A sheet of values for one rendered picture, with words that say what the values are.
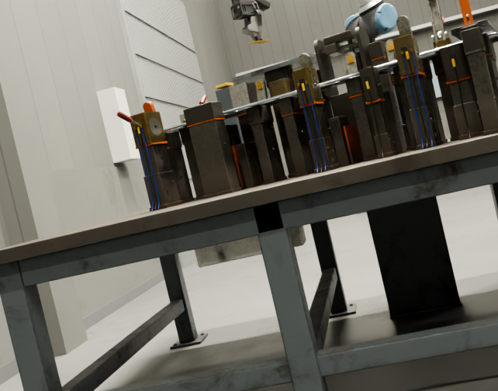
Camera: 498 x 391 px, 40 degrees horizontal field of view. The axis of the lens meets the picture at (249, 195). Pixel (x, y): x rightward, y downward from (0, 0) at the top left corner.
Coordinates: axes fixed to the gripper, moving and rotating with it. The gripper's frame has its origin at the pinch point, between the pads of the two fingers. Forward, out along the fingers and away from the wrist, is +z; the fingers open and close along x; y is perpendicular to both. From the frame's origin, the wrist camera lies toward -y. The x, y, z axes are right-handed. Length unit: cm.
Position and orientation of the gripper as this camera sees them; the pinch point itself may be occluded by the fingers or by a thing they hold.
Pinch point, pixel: (257, 37)
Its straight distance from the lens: 270.3
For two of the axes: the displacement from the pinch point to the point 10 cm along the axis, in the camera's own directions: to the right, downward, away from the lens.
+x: 5.4, -1.0, -8.3
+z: 2.4, 9.7, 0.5
